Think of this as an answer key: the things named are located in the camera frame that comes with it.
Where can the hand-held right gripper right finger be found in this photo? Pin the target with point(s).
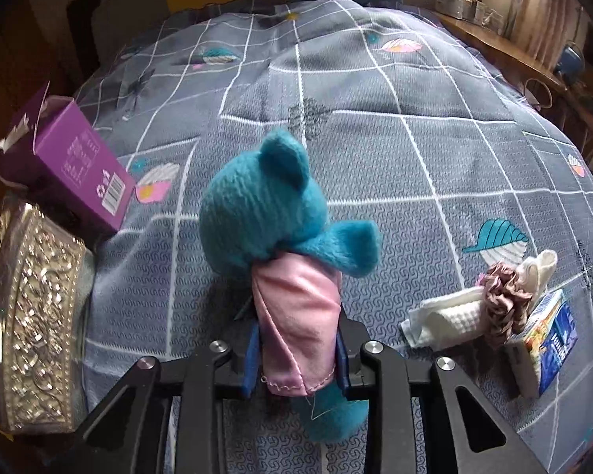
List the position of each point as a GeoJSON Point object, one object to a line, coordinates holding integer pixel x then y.
{"type": "Point", "coordinates": [341, 363]}

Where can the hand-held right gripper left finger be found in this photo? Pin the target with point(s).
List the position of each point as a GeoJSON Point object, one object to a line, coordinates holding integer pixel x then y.
{"type": "Point", "coordinates": [249, 373]}

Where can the teal plush toy pink dress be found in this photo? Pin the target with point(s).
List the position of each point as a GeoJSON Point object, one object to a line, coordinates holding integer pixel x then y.
{"type": "Point", "coordinates": [257, 207]}

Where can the white waffle cloth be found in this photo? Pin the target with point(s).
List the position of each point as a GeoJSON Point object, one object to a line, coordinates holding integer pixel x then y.
{"type": "Point", "coordinates": [454, 318]}

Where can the brown scrunchie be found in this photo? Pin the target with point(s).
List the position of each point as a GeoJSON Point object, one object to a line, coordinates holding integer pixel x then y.
{"type": "Point", "coordinates": [504, 301]}

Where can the grey checked printed bedspread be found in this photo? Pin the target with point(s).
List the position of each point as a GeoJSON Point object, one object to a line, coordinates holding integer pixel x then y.
{"type": "Point", "coordinates": [385, 168]}

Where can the blue tissue packet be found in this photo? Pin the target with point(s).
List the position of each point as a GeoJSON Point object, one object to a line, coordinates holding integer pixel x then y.
{"type": "Point", "coordinates": [548, 345]}

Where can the silver embossed box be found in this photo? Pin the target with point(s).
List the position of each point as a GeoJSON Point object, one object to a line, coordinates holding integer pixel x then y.
{"type": "Point", "coordinates": [24, 316]}

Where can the purple cardboard box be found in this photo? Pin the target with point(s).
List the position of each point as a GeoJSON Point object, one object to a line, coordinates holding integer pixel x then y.
{"type": "Point", "coordinates": [74, 168]}

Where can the wooden side desk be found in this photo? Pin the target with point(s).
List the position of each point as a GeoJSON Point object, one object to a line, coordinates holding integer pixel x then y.
{"type": "Point", "coordinates": [514, 54]}

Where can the blue round object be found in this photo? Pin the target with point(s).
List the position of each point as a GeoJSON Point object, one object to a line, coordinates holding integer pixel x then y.
{"type": "Point", "coordinates": [571, 58]}

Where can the clear containers on desk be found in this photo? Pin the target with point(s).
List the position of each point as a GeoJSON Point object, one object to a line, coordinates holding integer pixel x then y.
{"type": "Point", "coordinates": [487, 10]}

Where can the beige curtain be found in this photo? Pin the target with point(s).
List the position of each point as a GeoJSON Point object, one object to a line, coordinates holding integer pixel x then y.
{"type": "Point", "coordinates": [543, 10]}

